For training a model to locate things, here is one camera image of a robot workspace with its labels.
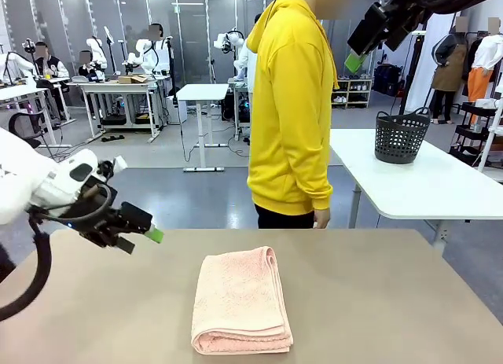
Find yellow hoodie person right hand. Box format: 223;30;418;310
313;207;331;230

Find tall white reflector panel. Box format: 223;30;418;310
404;12;459;114

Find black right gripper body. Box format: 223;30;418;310
375;0;428;31

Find seated person in varsity jacket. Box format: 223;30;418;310
33;41;70;81

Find black suitcase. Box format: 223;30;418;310
373;63;406;97

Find pink terry towel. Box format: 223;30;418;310
191;245;295;356

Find long white work desk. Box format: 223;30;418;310
0;86;74;149

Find seated person in dark top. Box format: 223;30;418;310
77;50;106;82

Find person in yellow hoodie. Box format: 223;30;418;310
246;0;341;230

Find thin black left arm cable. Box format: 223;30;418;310
25;182;116;226

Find mannequin with orange trousers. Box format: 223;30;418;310
466;17;503;123

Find white metal rack frame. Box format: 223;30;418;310
476;83;503;182

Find black office chair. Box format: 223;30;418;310
7;111;60;160

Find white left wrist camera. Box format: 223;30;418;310
97;155;129;180

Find person in white top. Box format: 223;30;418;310
234;13;261;94

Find thin black neck cord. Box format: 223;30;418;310
264;0;287;31

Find small white standing desk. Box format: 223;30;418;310
175;83;229;173

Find standing person with black straps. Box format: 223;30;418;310
135;23;173;76

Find person in brown coat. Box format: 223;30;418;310
430;16;469;125

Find black shelf trolley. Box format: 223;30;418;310
449;101;503;168

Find white desk with equipment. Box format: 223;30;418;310
77;79;167;144

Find yellow sleeved right forearm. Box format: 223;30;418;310
301;143;334;211

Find black perforated laundry basket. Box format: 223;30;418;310
374;106;432;165

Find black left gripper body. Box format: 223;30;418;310
70;182;123;248

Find low wooden shoe rack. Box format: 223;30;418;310
332;77;373;109

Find white table with grey legs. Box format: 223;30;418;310
329;127;503;256

